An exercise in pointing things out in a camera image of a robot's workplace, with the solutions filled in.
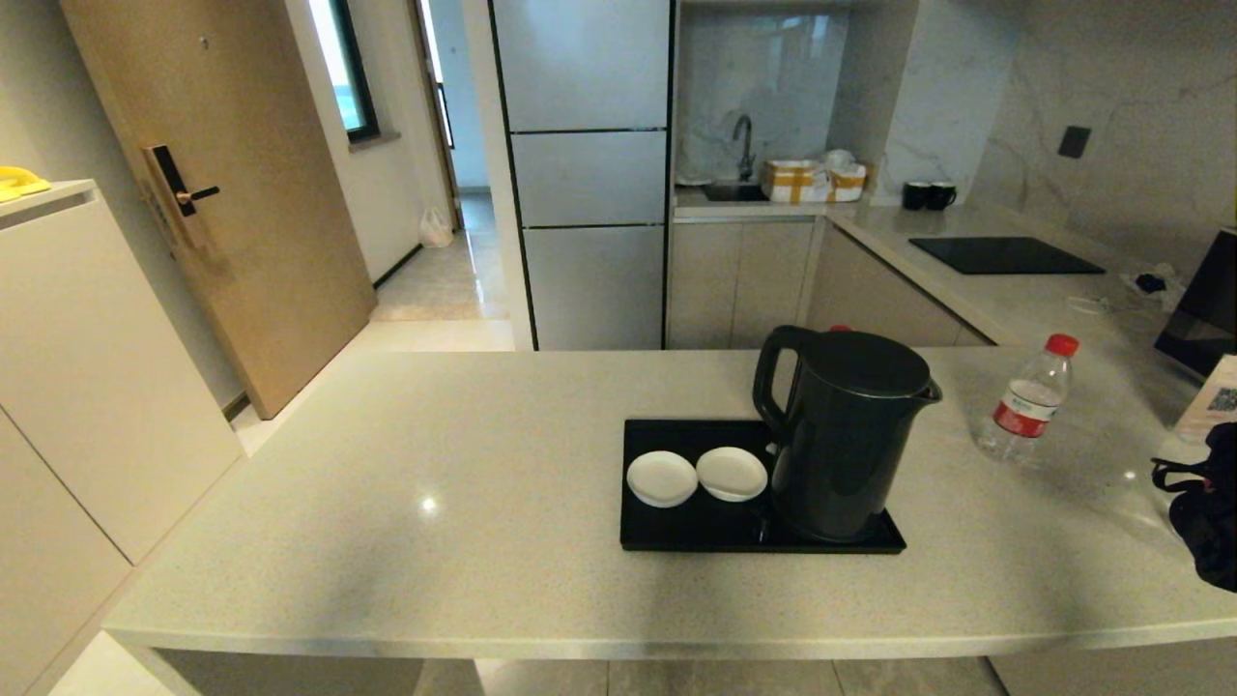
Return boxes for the white round coaster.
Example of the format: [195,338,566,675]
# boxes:
[626,450,699,509]
[696,446,770,504]

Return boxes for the black induction cooktop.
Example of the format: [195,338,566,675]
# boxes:
[908,237,1106,276]

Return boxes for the beige kitchen base cabinets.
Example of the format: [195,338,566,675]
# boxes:
[667,215,996,351]

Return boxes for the black countertop appliance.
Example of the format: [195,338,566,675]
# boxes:
[1153,229,1237,380]

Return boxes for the black electric kettle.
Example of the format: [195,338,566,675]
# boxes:
[752,325,944,544]

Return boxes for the tall grey refrigerator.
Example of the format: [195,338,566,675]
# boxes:
[488,0,673,351]

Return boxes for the white storage cabinet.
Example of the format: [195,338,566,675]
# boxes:
[0,179,243,696]

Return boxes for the white box yellow tape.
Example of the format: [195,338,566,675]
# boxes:
[821,166,868,204]
[762,159,827,205]

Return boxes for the dark gooseneck faucet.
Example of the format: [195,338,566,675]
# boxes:
[732,114,757,183]

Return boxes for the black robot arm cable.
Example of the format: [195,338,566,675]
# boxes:
[1150,457,1211,494]

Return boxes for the white QR code card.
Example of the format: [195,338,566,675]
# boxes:
[1174,356,1237,444]

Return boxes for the yellow object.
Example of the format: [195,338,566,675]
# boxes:
[0,165,49,202]

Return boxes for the dark framed window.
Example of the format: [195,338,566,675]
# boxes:
[309,0,380,144]

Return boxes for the black door lock handle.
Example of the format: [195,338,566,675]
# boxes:
[143,145,220,254]

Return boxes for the black rectangular tray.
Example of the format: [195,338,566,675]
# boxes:
[619,418,907,554]

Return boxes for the light wooden door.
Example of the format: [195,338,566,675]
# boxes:
[60,0,376,420]

